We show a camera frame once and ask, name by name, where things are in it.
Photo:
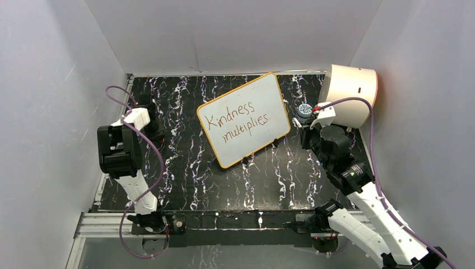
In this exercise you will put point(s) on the blue white patterned jar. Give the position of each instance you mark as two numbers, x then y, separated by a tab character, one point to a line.
304	111

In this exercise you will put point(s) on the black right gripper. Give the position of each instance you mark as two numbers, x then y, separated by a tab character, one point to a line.
306	133

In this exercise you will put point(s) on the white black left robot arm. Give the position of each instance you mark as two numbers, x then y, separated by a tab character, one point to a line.
120	157

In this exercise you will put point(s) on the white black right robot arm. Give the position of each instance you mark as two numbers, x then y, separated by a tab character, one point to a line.
390	242

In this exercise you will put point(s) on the yellow framed whiteboard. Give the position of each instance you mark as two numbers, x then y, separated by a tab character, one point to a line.
245	119

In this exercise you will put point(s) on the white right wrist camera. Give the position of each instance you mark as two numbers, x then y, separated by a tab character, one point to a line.
324	117

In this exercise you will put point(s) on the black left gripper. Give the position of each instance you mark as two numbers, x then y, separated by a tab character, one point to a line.
159	134

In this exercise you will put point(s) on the white cylindrical drum container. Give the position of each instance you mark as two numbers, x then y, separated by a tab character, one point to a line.
344	82

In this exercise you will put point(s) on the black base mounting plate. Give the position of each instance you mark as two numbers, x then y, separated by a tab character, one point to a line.
297	228

